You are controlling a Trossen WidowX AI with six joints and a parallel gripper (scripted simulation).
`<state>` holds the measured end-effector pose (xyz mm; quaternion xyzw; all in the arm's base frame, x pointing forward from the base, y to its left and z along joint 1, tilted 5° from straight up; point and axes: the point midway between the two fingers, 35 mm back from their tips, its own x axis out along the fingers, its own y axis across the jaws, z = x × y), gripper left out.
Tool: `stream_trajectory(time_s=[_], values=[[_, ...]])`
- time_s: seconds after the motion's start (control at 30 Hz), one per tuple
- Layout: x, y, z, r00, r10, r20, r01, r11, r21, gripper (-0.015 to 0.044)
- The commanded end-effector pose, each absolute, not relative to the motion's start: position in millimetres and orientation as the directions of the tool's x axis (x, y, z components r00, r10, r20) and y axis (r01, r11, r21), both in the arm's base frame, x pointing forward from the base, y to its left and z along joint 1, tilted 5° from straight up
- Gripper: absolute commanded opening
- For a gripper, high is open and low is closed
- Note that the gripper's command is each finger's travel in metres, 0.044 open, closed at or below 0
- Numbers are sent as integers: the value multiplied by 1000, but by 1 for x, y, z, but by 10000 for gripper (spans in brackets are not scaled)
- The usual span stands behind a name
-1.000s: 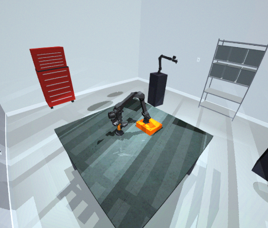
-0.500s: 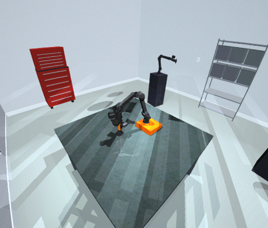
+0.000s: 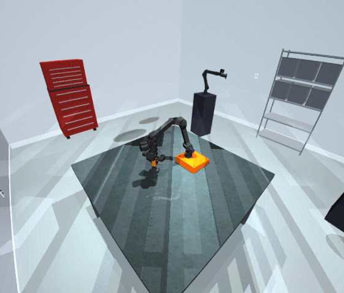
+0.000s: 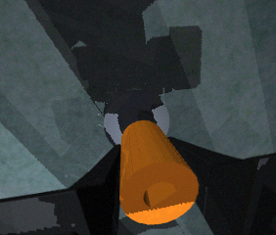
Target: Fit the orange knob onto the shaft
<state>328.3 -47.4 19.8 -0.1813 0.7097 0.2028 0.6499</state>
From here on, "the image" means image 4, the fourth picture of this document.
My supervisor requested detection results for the orange knob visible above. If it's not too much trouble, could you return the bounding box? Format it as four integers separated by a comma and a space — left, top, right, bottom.
119, 120, 199, 224

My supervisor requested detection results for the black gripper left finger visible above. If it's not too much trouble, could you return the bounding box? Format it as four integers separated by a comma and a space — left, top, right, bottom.
0, 144, 121, 235

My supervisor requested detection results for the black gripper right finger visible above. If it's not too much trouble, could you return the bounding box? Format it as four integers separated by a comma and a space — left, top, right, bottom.
167, 137, 276, 235

